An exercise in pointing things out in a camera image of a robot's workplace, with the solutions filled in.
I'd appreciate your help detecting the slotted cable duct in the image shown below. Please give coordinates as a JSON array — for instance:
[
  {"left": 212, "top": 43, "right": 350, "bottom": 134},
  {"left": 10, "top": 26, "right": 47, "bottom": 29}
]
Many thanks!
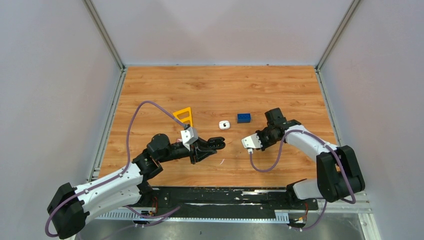
[{"left": 96, "top": 210, "right": 290, "bottom": 223}]

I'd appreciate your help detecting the yellow triangular plastic frame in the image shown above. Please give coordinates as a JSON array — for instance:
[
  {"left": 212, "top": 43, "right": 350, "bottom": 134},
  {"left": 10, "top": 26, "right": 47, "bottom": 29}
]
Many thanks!
[{"left": 172, "top": 106, "right": 193, "bottom": 126}]

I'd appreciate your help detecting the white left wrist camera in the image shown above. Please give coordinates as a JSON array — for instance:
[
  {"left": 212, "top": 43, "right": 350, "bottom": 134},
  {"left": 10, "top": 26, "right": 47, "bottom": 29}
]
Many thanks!
[{"left": 180, "top": 126, "right": 199, "bottom": 151}]

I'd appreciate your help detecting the white earbud charging case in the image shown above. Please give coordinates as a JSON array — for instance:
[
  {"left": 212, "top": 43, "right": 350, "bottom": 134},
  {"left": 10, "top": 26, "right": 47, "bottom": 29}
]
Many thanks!
[{"left": 218, "top": 120, "right": 231, "bottom": 130}]

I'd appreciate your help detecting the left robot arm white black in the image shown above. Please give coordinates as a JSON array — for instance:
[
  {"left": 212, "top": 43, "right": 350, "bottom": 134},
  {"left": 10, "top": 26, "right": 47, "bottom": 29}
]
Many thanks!
[{"left": 45, "top": 130, "right": 226, "bottom": 240}]

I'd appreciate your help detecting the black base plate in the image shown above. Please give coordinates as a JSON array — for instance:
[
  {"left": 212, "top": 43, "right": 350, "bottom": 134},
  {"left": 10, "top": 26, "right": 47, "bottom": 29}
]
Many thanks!
[{"left": 135, "top": 186, "right": 319, "bottom": 219}]

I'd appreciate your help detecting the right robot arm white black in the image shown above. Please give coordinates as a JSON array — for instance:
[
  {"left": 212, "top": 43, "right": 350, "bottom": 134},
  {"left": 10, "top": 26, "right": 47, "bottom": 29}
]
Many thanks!
[{"left": 242, "top": 108, "right": 366, "bottom": 209}]

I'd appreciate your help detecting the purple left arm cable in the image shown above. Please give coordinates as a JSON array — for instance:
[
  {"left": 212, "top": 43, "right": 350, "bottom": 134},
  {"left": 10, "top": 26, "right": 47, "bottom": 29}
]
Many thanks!
[{"left": 44, "top": 100, "right": 192, "bottom": 240}]

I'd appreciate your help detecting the black oval earbud case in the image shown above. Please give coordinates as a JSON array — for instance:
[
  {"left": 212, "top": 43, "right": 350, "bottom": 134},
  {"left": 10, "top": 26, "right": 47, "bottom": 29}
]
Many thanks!
[{"left": 207, "top": 136, "right": 226, "bottom": 150}]

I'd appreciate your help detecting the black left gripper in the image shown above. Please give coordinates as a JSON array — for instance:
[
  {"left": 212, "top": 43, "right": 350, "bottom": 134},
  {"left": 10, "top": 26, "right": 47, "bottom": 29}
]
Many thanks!
[{"left": 158, "top": 135, "right": 218, "bottom": 165}]

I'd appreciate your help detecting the blue toy brick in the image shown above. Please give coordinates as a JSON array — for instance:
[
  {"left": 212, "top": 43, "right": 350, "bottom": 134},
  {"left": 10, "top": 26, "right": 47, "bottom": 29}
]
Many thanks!
[{"left": 236, "top": 113, "right": 252, "bottom": 124}]

